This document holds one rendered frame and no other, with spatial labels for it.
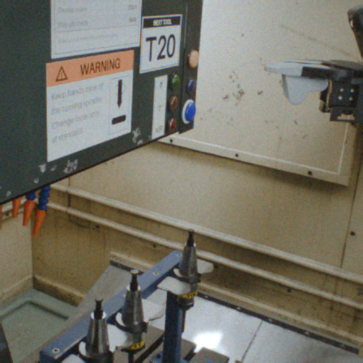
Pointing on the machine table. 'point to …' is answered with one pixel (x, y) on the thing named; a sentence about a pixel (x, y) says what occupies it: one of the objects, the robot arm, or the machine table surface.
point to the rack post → (171, 334)
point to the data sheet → (93, 26)
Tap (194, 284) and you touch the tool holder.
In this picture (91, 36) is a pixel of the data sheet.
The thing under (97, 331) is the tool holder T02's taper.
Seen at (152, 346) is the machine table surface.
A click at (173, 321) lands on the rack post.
